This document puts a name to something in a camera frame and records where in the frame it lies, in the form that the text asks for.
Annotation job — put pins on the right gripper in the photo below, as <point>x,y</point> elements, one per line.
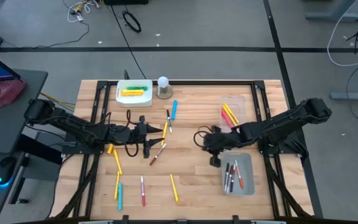
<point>219,141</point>

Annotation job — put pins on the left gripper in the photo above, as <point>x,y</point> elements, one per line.
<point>135,136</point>

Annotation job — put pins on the yellow pen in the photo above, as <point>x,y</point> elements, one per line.
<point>118,163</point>
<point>232,112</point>
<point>229,115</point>
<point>174,189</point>
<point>117,186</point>
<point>164,135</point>

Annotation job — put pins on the brown marker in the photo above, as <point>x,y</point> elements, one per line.
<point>158,154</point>

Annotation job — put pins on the pink pen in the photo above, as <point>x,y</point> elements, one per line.
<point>226,117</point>

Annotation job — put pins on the blue highlighter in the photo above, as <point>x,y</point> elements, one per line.
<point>174,109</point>

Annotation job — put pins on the orange marker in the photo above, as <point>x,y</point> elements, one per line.
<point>239,177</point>

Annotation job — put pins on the orange-yellow highlighter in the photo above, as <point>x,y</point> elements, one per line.
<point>110,149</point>
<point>132,94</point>

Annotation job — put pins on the bright yellow highlighter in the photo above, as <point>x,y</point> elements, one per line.
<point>132,91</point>

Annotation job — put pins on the pink marker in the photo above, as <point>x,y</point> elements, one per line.
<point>142,193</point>

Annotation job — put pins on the teal highlighter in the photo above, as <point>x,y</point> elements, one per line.
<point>120,196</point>

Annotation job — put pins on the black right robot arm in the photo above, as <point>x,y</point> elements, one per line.
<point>278,124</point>

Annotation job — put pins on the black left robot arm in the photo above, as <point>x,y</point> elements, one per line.
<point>79,129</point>

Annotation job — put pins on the clear plastic container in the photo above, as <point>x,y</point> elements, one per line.
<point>242,102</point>

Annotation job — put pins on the white plastic bin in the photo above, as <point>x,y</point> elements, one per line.
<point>123,101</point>

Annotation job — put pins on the grey plastic tray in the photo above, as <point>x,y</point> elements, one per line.
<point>248,186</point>

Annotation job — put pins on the white bulb table lamp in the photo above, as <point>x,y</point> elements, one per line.
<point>163,81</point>

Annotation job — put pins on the black box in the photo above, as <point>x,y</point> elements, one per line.
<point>126,2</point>

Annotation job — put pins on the grey desk foot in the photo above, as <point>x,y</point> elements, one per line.
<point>353,95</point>
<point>334,15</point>

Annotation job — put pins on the black desk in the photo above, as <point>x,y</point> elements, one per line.
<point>11,124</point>

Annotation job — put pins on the black computer mouse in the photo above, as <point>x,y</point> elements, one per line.
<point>5,169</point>

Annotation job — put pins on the black aluminium table frame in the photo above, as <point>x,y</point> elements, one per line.
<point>197,82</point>

